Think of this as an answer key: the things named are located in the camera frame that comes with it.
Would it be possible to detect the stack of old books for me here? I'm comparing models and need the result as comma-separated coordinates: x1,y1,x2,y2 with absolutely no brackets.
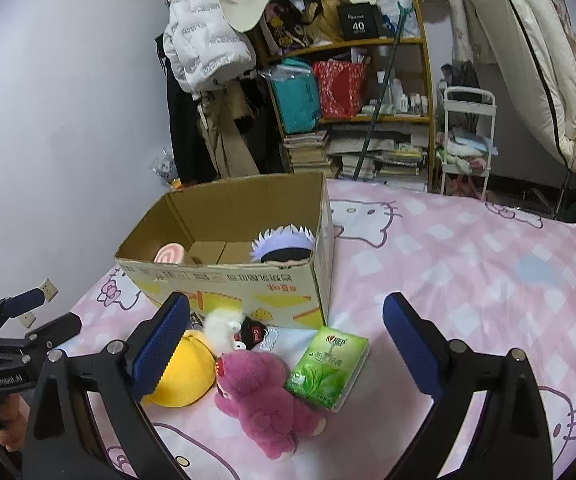
283,130,336,178

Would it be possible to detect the folded clothes pile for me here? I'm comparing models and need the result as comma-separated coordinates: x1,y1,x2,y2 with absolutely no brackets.
438,127,498,171

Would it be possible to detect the wooden bookshelf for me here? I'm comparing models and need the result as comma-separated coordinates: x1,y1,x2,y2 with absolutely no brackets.
258,0,436,193

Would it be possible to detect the printed cardboard box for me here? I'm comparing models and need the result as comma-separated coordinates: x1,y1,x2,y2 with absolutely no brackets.
114,171,336,331

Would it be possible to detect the green tissue pack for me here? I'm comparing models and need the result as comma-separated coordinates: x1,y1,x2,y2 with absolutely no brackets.
284,326,370,413

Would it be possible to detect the pink swirl roll plush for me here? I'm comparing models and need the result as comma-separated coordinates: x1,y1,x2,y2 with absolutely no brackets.
155,242,186,265

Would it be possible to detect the white fluffy plush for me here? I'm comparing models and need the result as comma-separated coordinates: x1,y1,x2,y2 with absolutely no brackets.
203,308,246,356

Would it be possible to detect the white puffer jacket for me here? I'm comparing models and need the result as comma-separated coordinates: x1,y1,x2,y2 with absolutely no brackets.
162,0,257,93

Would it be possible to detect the clear plastic bag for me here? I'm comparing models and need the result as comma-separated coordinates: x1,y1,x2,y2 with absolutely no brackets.
149,147,181,191

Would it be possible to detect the beige coat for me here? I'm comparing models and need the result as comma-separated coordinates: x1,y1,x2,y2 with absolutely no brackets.
197,82,263,181

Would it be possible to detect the pink bear plush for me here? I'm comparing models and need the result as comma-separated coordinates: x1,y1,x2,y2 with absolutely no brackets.
214,350,327,461

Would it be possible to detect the pile of magazines and books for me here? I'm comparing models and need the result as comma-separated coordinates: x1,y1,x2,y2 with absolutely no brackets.
328,127,431,191

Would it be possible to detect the black skull-print bag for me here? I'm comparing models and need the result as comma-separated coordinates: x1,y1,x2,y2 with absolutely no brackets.
263,2,313,53

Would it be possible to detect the row of toiletry bottles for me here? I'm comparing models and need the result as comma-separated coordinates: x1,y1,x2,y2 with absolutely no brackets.
378,72,431,116

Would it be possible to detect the pink cat-print bed sheet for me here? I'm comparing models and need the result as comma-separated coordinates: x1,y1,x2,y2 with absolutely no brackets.
70,177,576,480

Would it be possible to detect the red gift bag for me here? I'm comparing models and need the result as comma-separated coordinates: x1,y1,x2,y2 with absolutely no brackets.
313,60,369,120

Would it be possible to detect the person's left hand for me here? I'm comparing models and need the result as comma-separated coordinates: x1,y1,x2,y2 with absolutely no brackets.
0,391,33,453

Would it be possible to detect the cream padded chair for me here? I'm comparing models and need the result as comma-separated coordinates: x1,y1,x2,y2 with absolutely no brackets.
455,0,576,186

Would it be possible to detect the black coat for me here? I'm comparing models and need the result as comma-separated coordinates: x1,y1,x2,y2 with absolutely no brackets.
155,32,219,186

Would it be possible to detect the yellow round plush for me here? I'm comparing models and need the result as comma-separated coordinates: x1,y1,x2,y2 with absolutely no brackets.
140,329,217,408

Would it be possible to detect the purple-haired doll plush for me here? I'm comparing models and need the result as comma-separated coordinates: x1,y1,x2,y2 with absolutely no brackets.
250,223,316,265

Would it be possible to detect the black pouch with red label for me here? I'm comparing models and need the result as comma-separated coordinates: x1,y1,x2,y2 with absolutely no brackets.
240,317,269,348

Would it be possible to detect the white trolley cart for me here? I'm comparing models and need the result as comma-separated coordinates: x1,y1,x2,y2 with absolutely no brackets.
436,86,498,201

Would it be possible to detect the teal shopping bag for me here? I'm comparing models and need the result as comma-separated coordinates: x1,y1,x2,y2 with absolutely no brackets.
268,57,323,135

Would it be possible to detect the green pole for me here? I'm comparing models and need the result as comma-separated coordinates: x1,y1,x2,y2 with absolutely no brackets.
352,2,413,181

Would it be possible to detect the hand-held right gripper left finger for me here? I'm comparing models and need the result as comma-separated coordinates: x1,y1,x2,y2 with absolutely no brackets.
20,291,191,480

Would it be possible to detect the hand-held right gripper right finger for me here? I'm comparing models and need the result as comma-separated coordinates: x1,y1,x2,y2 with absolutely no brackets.
382,291,554,480

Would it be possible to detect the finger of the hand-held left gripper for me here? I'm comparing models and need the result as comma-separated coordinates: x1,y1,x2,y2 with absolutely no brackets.
0,286,49,344
0,311,84,362

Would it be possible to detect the black box with white print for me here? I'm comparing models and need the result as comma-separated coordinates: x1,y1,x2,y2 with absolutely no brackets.
337,2,386,41

